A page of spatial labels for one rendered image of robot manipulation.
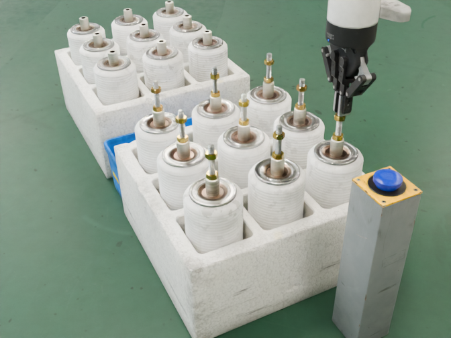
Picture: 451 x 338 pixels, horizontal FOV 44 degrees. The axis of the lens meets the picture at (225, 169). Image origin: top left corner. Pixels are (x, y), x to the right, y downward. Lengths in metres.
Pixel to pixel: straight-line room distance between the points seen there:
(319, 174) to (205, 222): 0.22
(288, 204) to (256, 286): 0.15
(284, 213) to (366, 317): 0.21
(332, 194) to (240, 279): 0.22
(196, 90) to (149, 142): 0.33
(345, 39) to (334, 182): 0.25
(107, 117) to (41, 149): 0.30
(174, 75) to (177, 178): 0.43
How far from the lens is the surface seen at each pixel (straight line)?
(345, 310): 0.98
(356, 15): 0.84
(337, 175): 0.96
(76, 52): 1.52
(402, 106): 1.68
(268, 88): 1.14
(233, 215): 0.88
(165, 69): 1.32
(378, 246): 0.84
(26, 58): 2.06
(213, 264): 0.88
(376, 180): 0.81
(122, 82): 1.29
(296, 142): 1.04
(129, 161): 1.10
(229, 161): 1.00
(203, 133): 1.09
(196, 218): 0.87
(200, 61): 1.37
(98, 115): 1.28
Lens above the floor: 0.80
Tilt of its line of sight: 36 degrees down
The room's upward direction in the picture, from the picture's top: 1 degrees counter-clockwise
